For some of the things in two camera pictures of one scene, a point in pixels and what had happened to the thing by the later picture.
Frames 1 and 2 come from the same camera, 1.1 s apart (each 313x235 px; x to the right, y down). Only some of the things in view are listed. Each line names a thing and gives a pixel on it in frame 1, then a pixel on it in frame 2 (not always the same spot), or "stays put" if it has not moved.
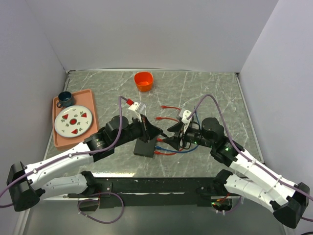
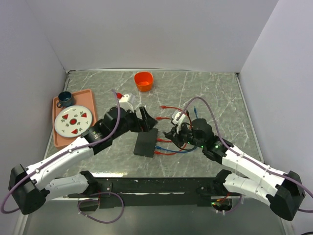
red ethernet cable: (173, 153) stays put
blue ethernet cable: (159, 147) stays put
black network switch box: (145, 149) stays put
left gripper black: (149, 131) -> (148, 121)
